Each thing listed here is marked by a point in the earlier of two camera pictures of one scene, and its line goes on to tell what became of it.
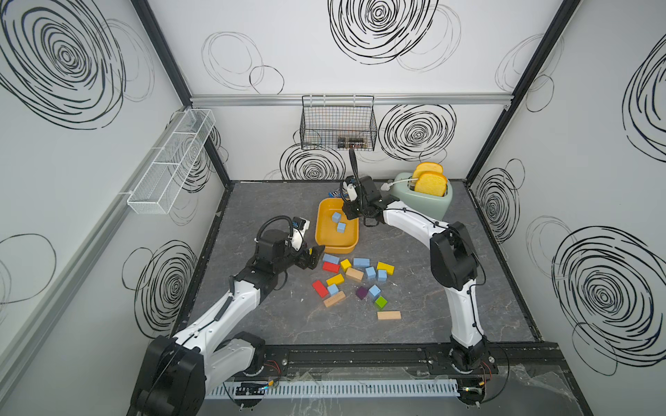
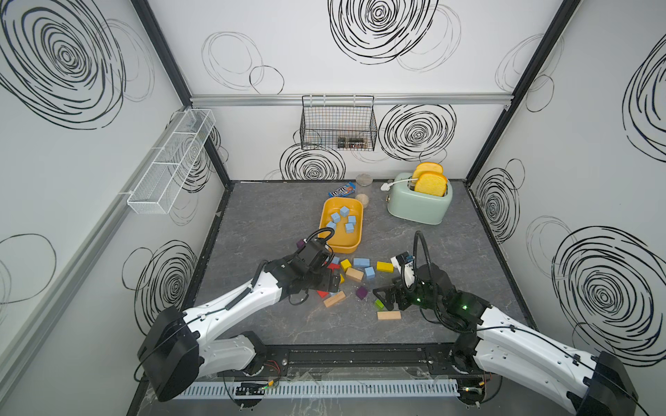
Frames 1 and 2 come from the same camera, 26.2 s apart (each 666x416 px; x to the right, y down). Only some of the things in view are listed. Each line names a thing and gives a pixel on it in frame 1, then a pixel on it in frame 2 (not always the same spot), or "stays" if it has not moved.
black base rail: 500,353 stays
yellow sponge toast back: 427,166 stays
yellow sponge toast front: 432,183 stays
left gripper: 313,255 → 326,284
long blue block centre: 362,262 stays
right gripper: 348,211 → 399,289
